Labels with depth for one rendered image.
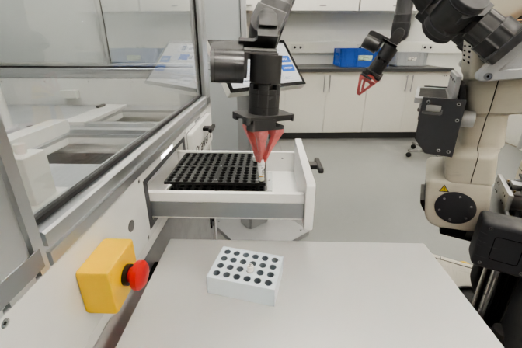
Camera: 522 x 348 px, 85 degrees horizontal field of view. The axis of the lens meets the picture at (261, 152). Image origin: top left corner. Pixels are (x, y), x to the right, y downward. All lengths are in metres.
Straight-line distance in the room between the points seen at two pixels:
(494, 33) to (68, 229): 0.82
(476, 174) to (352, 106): 2.91
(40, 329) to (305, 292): 0.39
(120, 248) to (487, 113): 0.92
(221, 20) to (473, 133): 1.74
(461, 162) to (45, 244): 0.94
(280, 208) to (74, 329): 0.38
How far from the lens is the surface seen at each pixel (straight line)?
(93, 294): 0.47
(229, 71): 0.50
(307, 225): 0.62
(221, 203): 0.61
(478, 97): 0.97
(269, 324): 0.54
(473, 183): 1.01
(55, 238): 0.42
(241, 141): 1.73
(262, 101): 0.51
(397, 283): 0.65
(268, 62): 0.51
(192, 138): 0.89
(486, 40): 0.79
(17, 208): 0.38
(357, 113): 3.86
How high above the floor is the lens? 1.18
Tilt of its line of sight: 21 degrees down
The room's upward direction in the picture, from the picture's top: straight up
